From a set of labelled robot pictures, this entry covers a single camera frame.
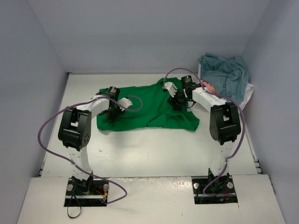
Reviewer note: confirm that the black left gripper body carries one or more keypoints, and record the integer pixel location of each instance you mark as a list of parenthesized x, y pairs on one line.
[(111, 113)]

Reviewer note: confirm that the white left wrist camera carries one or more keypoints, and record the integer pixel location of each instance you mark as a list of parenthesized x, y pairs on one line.
[(124, 103)]

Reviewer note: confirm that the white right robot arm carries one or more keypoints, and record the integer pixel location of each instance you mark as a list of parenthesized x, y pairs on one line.
[(224, 122)]

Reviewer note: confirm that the green t shirt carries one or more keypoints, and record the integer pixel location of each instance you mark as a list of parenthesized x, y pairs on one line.
[(156, 112)]

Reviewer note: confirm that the pink t shirt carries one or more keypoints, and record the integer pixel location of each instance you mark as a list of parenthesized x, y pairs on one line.
[(209, 87)]

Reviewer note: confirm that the white laundry basket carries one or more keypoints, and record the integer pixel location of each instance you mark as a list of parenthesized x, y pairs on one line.
[(199, 70)]

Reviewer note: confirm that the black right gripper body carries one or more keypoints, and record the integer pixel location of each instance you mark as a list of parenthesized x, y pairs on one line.
[(175, 102)]

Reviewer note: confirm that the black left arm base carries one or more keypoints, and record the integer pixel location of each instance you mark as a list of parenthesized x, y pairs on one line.
[(96, 197)]

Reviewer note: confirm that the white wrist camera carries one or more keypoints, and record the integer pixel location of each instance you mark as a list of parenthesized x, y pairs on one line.
[(124, 103), (170, 88)]

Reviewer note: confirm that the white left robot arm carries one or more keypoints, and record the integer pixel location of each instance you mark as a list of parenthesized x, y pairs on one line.
[(75, 130)]

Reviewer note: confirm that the grey-blue t shirt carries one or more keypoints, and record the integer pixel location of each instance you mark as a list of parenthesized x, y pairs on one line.
[(228, 76)]

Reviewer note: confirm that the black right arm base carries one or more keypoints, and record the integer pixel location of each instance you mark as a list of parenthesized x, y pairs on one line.
[(220, 192)]

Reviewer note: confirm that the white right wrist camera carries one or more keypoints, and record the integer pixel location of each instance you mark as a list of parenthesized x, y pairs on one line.
[(170, 88)]

